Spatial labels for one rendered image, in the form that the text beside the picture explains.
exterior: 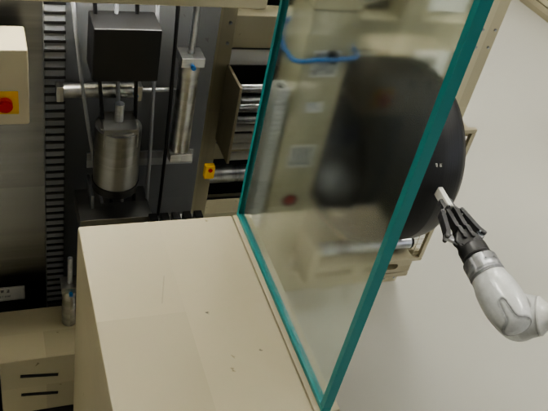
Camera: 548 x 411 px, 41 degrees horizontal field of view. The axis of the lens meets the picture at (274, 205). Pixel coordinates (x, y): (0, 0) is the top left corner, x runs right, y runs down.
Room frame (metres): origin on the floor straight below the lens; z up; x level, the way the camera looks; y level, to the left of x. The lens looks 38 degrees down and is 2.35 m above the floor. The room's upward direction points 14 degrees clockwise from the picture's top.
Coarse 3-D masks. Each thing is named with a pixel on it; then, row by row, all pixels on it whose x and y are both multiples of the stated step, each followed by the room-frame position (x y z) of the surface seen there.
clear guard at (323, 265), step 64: (320, 0) 1.17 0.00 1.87; (384, 0) 1.00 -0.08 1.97; (448, 0) 0.87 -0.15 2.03; (320, 64) 1.12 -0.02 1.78; (384, 64) 0.95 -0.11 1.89; (448, 64) 0.83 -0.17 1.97; (256, 128) 1.29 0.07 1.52; (320, 128) 1.07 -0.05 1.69; (384, 128) 0.91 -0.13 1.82; (256, 192) 1.24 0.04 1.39; (320, 192) 1.01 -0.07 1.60; (384, 192) 0.86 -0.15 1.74; (256, 256) 1.16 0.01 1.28; (320, 256) 0.96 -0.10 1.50; (384, 256) 0.81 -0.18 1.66; (320, 320) 0.90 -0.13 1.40; (320, 384) 0.85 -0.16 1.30
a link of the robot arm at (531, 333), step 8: (528, 296) 1.40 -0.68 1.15; (536, 296) 1.41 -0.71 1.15; (536, 304) 1.37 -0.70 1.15; (544, 304) 1.38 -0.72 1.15; (536, 312) 1.35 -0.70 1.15; (544, 312) 1.36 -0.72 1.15; (536, 320) 1.34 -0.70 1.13; (544, 320) 1.35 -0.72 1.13; (528, 328) 1.33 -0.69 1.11; (536, 328) 1.33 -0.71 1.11; (544, 328) 1.34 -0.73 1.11; (504, 336) 1.36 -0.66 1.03; (512, 336) 1.34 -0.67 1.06; (520, 336) 1.34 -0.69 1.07; (528, 336) 1.34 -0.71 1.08; (536, 336) 1.34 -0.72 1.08
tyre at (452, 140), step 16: (448, 128) 1.75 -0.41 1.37; (448, 144) 1.72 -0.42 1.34; (464, 144) 1.77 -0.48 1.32; (432, 160) 1.68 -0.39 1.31; (448, 160) 1.70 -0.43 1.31; (464, 160) 1.75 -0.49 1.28; (432, 176) 1.66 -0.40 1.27; (448, 176) 1.68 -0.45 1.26; (432, 192) 1.65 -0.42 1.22; (448, 192) 1.68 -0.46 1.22; (416, 208) 1.63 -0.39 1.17; (432, 208) 1.66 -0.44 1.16; (416, 224) 1.65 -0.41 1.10; (432, 224) 1.68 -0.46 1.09
